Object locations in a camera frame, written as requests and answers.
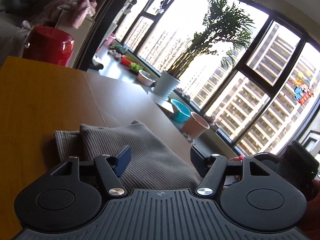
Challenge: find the striped knit sweater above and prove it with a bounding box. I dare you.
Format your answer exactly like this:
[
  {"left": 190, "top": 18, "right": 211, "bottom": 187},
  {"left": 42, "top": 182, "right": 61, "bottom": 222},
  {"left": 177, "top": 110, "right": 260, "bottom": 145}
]
[{"left": 54, "top": 120, "right": 201, "bottom": 191}]

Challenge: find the pink plastic pot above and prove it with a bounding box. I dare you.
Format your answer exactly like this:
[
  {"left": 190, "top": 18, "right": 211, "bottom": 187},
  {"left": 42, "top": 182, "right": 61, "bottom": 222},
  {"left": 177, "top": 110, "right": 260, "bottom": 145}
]
[{"left": 180, "top": 112, "right": 210, "bottom": 140}]

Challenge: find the blue plastic basin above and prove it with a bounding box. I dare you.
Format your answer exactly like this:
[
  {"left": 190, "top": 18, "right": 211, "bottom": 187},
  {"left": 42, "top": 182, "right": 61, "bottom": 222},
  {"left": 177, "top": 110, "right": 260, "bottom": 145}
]
[{"left": 170, "top": 99, "right": 191, "bottom": 123}]

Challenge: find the grey metal basin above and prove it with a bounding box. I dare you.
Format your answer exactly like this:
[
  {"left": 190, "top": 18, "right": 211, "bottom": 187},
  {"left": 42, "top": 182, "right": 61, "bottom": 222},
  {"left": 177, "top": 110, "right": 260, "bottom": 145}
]
[{"left": 137, "top": 70, "right": 156, "bottom": 87}]

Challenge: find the potted palm plant white pot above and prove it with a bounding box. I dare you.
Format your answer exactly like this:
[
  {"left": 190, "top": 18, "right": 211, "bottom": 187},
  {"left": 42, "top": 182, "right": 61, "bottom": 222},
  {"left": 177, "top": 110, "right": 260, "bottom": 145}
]
[{"left": 152, "top": 0, "right": 254, "bottom": 100}]

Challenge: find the red round stool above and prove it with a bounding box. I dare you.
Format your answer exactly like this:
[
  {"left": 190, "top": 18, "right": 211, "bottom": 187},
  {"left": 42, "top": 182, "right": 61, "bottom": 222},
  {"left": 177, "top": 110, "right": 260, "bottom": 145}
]
[{"left": 22, "top": 26, "right": 75, "bottom": 67}]

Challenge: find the beige cabinet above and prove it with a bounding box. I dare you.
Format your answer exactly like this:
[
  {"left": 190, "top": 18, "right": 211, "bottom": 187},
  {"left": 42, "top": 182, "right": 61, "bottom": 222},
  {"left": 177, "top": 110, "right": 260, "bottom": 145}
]
[{"left": 55, "top": 10, "right": 94, "bottom": 68}]

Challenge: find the pink blanket pile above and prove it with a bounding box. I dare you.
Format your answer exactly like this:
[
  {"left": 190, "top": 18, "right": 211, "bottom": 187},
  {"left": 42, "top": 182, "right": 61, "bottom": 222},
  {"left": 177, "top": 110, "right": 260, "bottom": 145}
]
[{"left": 44, "top": 0, "right": 98, "bottom": 29}]

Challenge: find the grey covered sofa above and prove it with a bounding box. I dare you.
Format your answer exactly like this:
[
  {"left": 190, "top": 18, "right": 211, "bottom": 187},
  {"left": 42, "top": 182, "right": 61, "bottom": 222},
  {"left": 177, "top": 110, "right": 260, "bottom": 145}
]
[{"left": 1, "top": 0, "right": 41, "bottom": 64}]

